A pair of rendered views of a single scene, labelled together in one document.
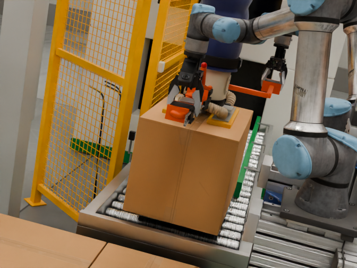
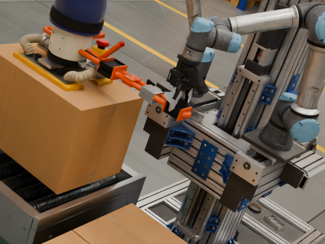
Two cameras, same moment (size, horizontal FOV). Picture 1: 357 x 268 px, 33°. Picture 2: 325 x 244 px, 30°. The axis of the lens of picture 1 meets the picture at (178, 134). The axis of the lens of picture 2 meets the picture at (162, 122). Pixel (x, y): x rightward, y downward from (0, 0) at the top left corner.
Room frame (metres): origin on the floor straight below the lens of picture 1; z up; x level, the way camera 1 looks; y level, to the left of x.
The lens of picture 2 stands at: (1.22, 2.03, 2.04)
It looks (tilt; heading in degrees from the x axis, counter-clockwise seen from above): 24 degrees down; 291
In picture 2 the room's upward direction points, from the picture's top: 20 degrees clockwise
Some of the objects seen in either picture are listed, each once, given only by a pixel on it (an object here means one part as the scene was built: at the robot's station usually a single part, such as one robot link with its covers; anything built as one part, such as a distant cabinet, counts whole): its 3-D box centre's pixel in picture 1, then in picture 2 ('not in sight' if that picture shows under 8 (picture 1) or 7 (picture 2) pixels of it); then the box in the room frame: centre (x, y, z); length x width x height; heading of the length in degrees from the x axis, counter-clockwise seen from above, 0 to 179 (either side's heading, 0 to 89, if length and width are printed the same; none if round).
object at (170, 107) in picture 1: (179, 111); (176, 109); (1.95, 0.01, 1.16); 0.08 x 0.07 x 0.05; 171
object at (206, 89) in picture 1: (198, 93); (112, 68); (2.30, -0.05, 1.16); 0.10 x 0.08 x 0.06; 81
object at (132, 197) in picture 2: (157, 262); (88, 219); (2.18, -0.02, 0.47); 0.70 x 0.03 x 0.15; 82
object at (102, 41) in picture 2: not in sight; (102, 44); (2.68, -0.60, 1.02); 0.07 x 0.07 x 0.04
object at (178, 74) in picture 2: (192, 69); (184, 72); (1.98, 0.00, 1.30); 0.09 x 0.08 x 0.12; 171
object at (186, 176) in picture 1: (193, 156); (55, 111); (2.53, -0.08, 0.83); 0.60 x 0.40 x 0.40; 171
